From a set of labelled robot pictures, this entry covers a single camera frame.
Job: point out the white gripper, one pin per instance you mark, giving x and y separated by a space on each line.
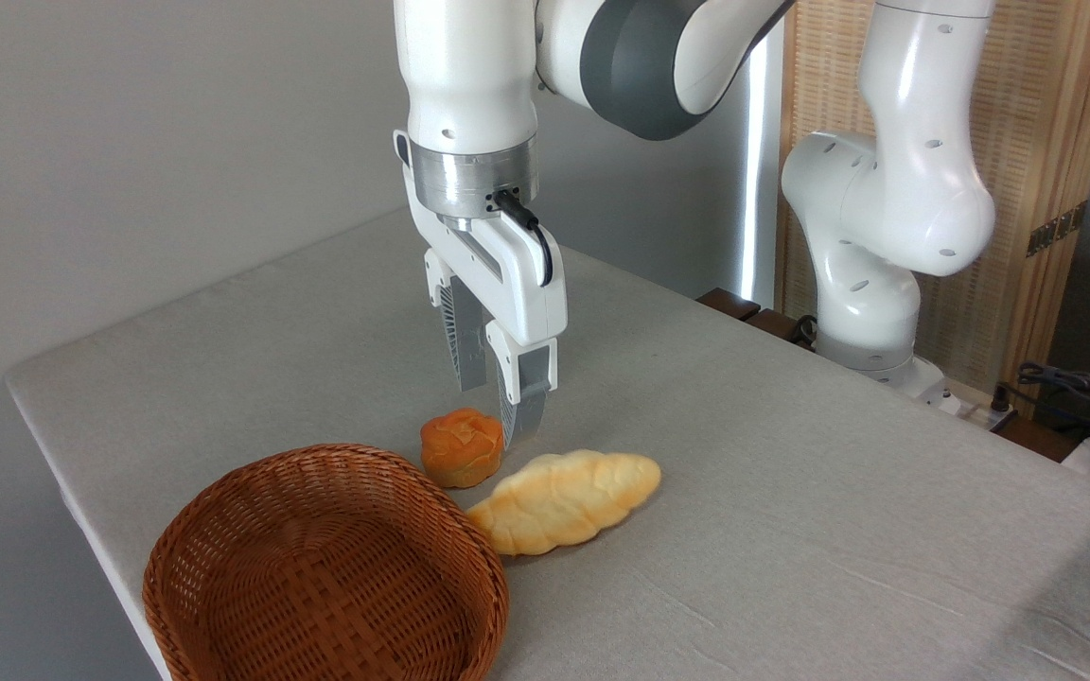
517 284

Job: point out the long pale braided bread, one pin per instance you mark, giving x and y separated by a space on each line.
564 497

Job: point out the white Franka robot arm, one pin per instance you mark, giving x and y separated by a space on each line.
469 76

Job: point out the round orange bread bun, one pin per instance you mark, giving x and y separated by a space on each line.
460 449

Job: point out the dark brown wooden ledge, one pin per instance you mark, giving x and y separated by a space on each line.
729 303

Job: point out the brown woven wicker basket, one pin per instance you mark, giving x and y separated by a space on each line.
318 567

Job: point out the white power strip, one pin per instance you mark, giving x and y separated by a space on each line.
975 409

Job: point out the dark metal screen hinge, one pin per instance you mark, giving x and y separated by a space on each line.
1056 229

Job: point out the wooden slatted folding screen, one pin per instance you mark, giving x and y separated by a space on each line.
1037 113

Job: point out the shiny silver vertical post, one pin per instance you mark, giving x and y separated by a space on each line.
763 189

